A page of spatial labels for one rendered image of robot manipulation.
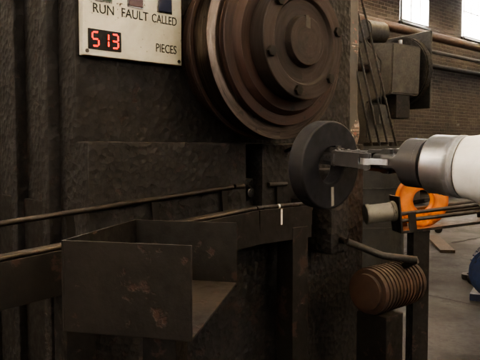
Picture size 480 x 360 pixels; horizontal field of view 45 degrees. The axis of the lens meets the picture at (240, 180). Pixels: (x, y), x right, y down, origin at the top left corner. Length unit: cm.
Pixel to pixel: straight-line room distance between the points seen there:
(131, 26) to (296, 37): 38
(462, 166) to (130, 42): 83
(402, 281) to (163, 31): 91
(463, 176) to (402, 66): 870
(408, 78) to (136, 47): 838
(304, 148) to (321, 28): 59
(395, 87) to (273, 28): 804
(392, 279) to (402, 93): 799
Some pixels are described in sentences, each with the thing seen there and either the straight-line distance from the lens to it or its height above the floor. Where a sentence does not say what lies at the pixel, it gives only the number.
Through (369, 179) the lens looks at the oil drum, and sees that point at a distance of 413.
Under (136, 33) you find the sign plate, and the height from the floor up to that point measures 112.
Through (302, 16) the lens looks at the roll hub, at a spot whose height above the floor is 117.
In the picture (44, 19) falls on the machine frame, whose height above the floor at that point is 115.
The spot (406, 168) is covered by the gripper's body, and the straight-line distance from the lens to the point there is 89.
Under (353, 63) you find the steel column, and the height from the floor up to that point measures 170.
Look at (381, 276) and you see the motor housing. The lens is 160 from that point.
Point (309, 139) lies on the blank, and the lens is 97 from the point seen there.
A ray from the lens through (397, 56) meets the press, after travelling 943.
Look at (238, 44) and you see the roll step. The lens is 135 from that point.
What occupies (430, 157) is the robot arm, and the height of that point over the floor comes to 84.
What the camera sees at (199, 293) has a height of 60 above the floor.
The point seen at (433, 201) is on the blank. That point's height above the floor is 70.
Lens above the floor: 85
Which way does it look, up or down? 3 degrees down
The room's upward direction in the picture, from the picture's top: straight up
